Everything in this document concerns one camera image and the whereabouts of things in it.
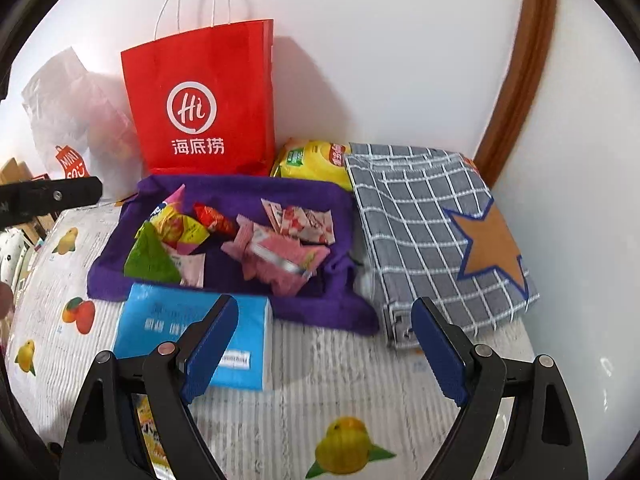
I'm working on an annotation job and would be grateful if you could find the green snack packet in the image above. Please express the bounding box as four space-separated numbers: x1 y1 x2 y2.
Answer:
122 222 182 284

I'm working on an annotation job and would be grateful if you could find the yellow pink snack packet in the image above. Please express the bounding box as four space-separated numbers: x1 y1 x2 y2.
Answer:
148 184 209 255

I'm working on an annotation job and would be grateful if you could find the red snack packet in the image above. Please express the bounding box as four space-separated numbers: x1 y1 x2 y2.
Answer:
193 203 239 240

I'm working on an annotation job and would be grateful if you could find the pink chips bag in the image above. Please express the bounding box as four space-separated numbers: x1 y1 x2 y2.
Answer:
221 214 330 297

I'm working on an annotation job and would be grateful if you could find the white strawberry jelly packet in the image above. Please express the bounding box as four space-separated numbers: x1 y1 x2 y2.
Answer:
262 200 335 245

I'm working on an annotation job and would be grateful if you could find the left hand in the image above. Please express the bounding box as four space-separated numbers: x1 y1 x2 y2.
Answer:
0 282 14 320

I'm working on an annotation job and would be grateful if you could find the yellow cartoon snack packet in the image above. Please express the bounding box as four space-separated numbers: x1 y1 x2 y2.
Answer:
134 394 174 479

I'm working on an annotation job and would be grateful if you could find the white Miniso plastic bag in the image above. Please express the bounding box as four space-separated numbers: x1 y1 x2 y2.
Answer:
23 49 143 202

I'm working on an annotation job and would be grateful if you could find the blue tissue pack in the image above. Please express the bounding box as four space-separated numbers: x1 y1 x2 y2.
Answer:
113 283 272 391

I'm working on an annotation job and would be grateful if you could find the red paper Hi bag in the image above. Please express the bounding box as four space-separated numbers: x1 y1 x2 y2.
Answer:
120 20 276 176

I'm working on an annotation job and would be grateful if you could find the grey checked star cloth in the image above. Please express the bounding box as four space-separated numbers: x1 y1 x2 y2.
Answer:
345 143 539 349

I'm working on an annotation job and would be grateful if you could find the purple towel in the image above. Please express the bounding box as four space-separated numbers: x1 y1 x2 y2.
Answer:
87 174 378 335

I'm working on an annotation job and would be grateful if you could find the yellow chips bag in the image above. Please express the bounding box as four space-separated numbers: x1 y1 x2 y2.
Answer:
270 139 352 192

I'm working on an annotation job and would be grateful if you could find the brown wooden door frame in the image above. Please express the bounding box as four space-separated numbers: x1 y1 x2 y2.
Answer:
474 0 558 186

